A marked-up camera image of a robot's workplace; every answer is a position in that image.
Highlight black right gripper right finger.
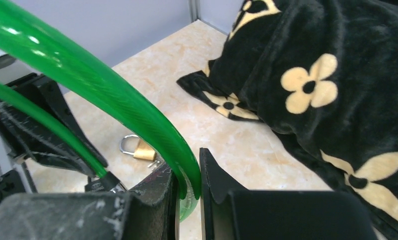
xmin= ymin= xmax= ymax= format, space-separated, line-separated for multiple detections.
xmin=199 ymin=148 xmax=377 ymax=240

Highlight black floral plush blanket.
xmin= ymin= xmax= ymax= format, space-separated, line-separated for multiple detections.
xmin=177 ymin=0 xmax=398 ymax=240

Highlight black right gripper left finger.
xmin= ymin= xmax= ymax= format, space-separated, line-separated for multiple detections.
xmin=0 ymin=164 xmax=180 ymax=240

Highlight black u-lock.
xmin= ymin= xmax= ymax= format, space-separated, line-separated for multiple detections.
xmin=84 ymin=177 xmax=127 ymax=193

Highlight brass padlock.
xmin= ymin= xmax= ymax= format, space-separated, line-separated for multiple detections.
xmin=119 ymin=134 xmax=157 ymax=162

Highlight silver padlock keys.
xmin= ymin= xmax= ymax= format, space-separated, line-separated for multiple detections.
xmin=147 ymin=159 xmax=163 ymax=169

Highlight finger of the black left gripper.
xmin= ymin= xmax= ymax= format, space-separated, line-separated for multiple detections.
xmin=0 ymin=100 xmax=96 ymax=177
xmin=7 ymin=73 xmax=108 ymax=168

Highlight green cable lock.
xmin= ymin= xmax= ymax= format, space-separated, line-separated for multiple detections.
xmin=0 ymin=0 xmax=201 ymax=221

